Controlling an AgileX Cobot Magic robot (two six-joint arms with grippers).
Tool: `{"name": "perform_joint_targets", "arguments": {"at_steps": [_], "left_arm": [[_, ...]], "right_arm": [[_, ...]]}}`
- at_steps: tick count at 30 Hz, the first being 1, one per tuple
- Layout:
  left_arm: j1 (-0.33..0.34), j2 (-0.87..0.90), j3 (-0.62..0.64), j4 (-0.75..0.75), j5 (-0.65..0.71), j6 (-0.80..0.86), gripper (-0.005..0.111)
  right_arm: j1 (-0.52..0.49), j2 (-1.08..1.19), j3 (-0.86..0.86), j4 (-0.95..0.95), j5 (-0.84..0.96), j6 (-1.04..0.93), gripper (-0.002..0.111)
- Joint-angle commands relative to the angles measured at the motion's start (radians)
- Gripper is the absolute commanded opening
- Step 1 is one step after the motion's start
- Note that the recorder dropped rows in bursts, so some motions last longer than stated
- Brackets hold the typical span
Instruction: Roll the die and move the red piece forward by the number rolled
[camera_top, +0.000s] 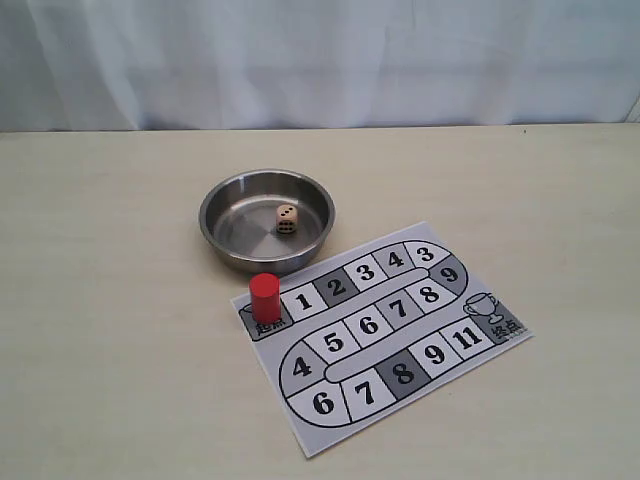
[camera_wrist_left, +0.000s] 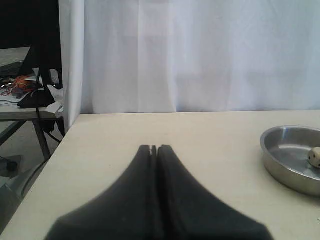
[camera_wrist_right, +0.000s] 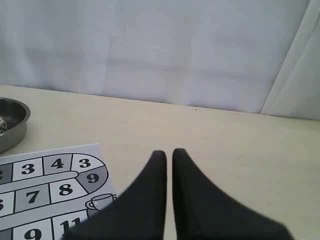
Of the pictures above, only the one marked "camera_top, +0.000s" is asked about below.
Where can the wooden die black pips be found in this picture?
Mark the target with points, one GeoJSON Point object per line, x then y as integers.
{"type": "Point", "coordinates": [286, 218]}

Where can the white curtain backdrop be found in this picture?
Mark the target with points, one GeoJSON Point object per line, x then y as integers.
{"type": "Point", "coordinates": [156, 65]}

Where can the paper game board numbered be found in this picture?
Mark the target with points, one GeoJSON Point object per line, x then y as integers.
{"type": "Point", "coordinates": [366, 332]}

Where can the red cylinder game piece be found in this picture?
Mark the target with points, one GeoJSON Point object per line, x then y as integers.
{"type": "Point", "coordinates": [264, 290]}

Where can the stainless steel round dish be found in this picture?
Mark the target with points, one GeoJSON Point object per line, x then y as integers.
{"type": "Point", "coordinates": [238, 219]}

